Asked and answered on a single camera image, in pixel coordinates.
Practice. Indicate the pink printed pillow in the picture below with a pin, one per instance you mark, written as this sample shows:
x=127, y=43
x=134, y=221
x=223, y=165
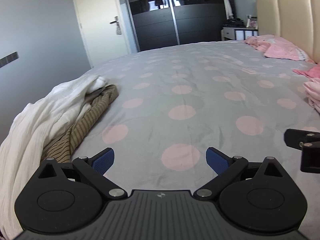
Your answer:
x=282, y=47

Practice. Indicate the white nightstand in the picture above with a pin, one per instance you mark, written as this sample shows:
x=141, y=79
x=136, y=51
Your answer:
x=232, y=33

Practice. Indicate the wall light switch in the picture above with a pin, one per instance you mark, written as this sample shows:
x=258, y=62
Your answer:
x=8, y=59

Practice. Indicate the beige padded headboard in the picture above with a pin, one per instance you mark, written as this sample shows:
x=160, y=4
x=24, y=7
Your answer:
x=287, y=17

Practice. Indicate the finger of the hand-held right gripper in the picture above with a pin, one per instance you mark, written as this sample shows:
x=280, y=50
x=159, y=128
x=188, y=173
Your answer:
x=295, y=138

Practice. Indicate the white muslin garment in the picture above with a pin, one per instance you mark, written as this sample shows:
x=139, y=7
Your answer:
x=37, y=120

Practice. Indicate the light pink folded garment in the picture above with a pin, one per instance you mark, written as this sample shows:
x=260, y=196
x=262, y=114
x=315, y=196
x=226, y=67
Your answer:
x=313, y=93

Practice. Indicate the black sliding wardrobe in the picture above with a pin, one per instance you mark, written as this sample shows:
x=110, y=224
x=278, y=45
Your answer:
x=155, y=17

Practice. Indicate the white door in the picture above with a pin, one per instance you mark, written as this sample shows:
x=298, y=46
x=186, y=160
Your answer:
x=97, y=17

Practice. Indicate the dark clothes pile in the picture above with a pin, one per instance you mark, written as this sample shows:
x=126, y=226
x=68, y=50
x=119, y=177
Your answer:
x=233, y=23

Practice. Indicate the olive striped garment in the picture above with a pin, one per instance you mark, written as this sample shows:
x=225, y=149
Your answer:
x=82, y=127

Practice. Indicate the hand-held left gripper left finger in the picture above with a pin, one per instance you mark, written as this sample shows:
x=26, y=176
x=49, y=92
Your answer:
x=103, y=161

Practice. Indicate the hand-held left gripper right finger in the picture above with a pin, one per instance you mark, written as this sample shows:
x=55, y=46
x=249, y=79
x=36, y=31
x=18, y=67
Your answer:
x=217, y=161

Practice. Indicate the photo frame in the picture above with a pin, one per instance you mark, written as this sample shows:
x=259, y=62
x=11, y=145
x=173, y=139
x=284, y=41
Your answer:
x=252, y=22

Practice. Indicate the magenta pillow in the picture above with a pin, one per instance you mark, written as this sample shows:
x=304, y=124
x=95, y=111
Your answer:
x=311, y=72

